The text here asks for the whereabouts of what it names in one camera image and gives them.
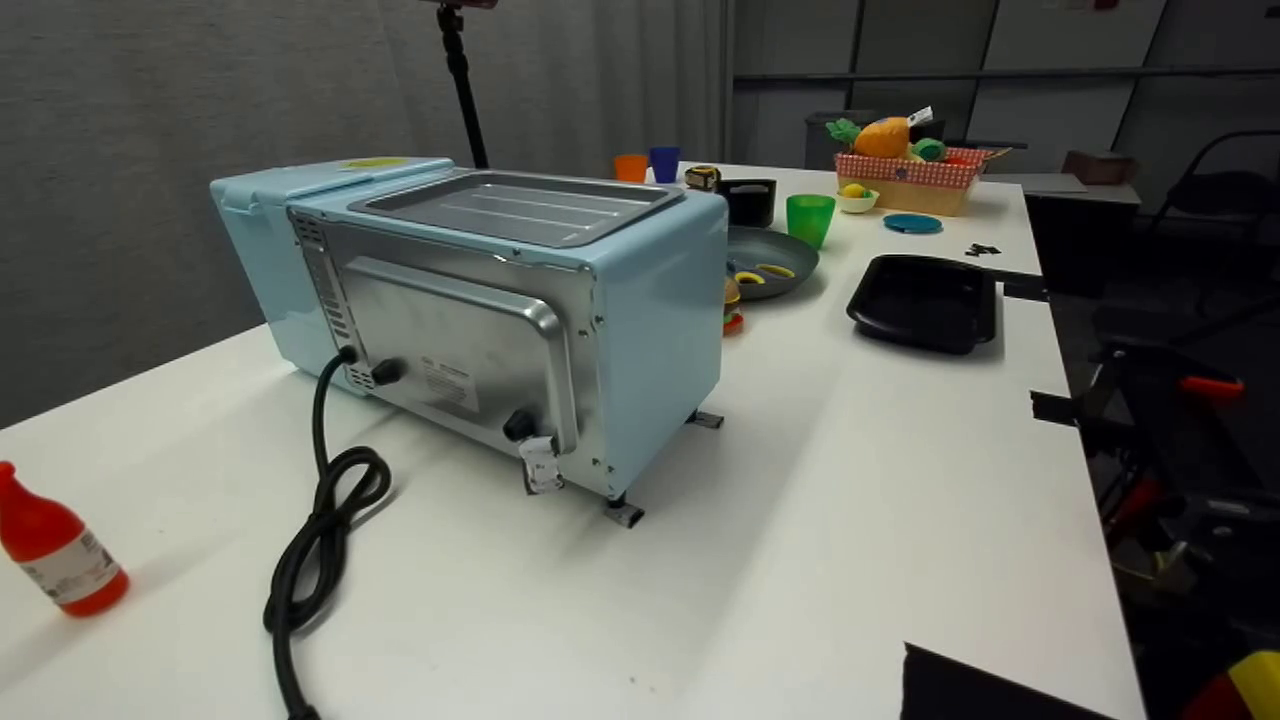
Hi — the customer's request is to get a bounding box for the black camera tripod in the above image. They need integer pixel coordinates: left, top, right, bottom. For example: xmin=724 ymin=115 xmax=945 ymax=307
xmin=438 ymin=0 xmax=490 ymax=168

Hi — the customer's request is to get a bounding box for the black toaster power cord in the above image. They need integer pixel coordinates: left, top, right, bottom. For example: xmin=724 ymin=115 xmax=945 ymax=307
xmin=260 ymin=344 xmax=402 ymax=720

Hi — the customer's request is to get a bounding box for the green plastic cup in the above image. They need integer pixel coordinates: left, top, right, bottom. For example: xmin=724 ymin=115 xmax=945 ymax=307
xmin=784 ymin=192 xmax=838 ymax=247

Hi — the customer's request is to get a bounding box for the light blue toaster oven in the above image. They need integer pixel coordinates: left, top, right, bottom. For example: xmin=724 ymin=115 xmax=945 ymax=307
xmin=211 ymin=158 xmax=727 ymax=509

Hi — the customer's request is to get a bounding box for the blue plastic cup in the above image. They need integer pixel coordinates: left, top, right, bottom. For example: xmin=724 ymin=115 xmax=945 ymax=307
xmin=647 ymin=143 xmax=681 ymax=185

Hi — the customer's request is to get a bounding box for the pink toy food basket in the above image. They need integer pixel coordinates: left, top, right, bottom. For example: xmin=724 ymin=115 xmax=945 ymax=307
xmin=838 ymin=149 xmax=996 ymax=217

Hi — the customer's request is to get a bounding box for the black cup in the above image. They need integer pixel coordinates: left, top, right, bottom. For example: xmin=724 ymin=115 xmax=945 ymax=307
xmin=721 ymin=179 xmax=777 ymax=227

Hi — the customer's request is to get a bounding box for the red plastic bottle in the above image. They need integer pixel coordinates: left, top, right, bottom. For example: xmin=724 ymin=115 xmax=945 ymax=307
xmin=0 ymin=461 xmax=134 ymax=620

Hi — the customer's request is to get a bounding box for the orange plastic cup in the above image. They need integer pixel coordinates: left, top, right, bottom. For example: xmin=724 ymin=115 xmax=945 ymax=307
xmin=613 ymin=154 xmax=647 ymax=185

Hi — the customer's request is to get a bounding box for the teal round lid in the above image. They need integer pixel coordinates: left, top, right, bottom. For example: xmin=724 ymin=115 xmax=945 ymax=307
xmin=885 ymin=212 xmax=945 ymax=237

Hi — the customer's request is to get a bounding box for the black plastic tray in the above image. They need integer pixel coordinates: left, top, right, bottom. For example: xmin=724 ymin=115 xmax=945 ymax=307
xmin=844 ymin=258 xmax=1050 ymax=356

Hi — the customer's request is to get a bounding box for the grey round plate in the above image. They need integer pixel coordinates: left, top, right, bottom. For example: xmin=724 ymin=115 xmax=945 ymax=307
xmin=727 ymin=227 xmax=820 ymax=304

